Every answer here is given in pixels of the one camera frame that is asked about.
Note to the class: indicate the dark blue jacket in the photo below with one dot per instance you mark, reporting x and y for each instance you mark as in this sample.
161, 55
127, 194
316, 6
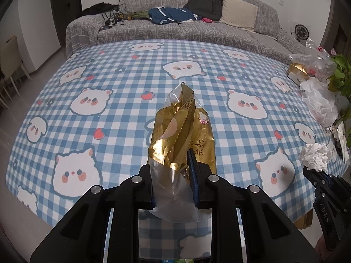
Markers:
166, 15

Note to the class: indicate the brown cardboard box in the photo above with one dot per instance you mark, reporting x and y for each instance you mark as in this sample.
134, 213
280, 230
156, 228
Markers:
305, 221

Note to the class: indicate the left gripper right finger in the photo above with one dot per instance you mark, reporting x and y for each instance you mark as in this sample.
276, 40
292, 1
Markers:
194, 184

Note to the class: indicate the beige dining chair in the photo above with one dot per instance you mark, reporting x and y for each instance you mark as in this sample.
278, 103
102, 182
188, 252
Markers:
10, 62

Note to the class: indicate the white fan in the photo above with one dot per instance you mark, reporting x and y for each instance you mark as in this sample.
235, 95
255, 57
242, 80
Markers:
299, 32

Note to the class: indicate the clear plastic bag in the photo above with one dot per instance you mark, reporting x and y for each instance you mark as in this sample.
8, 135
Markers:
316, 61

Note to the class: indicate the black backpack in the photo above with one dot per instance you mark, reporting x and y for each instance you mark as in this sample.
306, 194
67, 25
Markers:
211, 9

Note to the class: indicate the right hand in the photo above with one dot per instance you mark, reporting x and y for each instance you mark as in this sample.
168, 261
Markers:
321, 249

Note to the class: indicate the beige cushion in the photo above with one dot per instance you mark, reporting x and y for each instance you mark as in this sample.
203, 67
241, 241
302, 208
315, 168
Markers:
239, 14

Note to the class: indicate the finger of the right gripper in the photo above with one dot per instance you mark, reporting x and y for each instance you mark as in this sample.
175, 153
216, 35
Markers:
324, 176

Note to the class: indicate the white plastic bag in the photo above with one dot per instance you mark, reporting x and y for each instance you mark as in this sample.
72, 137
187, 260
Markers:
320, 101

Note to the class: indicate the gold foil snack bag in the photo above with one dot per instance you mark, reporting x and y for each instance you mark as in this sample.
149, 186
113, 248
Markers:
180, 125

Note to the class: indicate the blue checkered tablecloth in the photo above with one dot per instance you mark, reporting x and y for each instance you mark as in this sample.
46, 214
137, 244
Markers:
80, 159

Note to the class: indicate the grey sofa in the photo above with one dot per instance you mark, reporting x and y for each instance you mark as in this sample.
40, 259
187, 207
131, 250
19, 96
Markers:
129, 20

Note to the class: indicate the white papers at table edge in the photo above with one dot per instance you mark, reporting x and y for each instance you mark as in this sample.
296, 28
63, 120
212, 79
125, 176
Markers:
339, 134

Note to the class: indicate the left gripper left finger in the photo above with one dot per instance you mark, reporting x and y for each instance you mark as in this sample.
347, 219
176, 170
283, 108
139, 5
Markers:
152, 189

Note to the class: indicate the pink cloth on sofa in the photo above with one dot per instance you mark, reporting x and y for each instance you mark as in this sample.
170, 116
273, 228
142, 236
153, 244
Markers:
207, 20

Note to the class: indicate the gold small box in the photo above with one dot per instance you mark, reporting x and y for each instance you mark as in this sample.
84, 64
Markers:
297, 73

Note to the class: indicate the green potted plant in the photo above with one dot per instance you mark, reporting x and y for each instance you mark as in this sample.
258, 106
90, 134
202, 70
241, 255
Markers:
339, 82

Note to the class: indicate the white tissue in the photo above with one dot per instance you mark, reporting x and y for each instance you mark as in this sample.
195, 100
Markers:
315, 157

